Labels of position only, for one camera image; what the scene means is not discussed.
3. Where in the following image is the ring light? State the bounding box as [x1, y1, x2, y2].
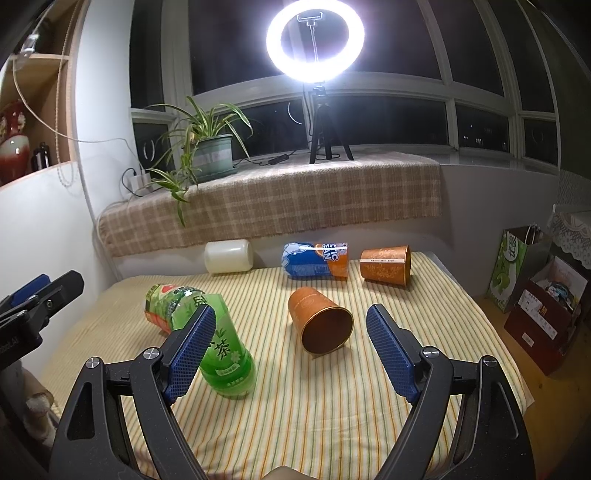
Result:
[266, 0, 365, 85]

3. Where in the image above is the black bottle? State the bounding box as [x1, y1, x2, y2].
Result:
[31, 142, 51, 174]

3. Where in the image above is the white cable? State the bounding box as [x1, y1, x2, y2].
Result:
[13, 58, 141, 197]

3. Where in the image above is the potted spider plant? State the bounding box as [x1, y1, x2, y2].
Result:
[143, 95, 254, 227]

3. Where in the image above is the plaid beige sill cloth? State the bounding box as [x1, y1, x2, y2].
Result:
[98, 151, 443, 259]

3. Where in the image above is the white translucent cup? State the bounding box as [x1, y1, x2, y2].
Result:
[204, 239, 254, 275]

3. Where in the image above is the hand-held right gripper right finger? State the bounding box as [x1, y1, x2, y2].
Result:
[366, 303, 536, 480]

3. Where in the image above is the white framed window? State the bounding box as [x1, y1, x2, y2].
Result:
[129, 0, 560, 177]

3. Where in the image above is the blue orange snack can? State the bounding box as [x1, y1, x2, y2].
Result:
[281, 241, 351, 281]

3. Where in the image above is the red cardboard box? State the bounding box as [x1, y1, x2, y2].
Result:
[503, 256, 585, 376]

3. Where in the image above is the black cable with switch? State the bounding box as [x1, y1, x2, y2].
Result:
[231, 90, 311, 168]

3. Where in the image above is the striped yellow table cloth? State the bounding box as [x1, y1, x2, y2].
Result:
[39, 251, 532, 480]

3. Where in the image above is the green paper bag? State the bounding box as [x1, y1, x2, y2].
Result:
[486, 224, 552, 313]

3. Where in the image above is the green tea bottle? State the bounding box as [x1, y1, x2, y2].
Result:
[171, 293, 257, 398]

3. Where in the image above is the black tripod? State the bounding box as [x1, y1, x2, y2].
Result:
[308, 84, 355, 164]

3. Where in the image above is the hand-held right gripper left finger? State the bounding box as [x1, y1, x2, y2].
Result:
[48, 302, 218, 480]

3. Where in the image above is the green and red printed cup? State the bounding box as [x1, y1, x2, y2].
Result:
[145, 283, 206, 334]

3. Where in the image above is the beaded pull cord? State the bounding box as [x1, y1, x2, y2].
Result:
[54, 0, 77, 188]

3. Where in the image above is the orange patterned cup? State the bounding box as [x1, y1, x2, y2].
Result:
[359, 245, 411, 288]
[287, 287, 355, 355]

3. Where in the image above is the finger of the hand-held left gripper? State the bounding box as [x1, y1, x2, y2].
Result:
[0, 273, 51, 320]
[17, 271, 85, 332]

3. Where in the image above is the red ceramic vase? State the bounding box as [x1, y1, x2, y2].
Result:
[0, 99, 29, 186]

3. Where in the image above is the wooden shelf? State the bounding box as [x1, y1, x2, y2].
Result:
[0, 0, 90, 188]

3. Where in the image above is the white lace cloth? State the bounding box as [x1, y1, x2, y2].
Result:
[547, 210, 591, 271]

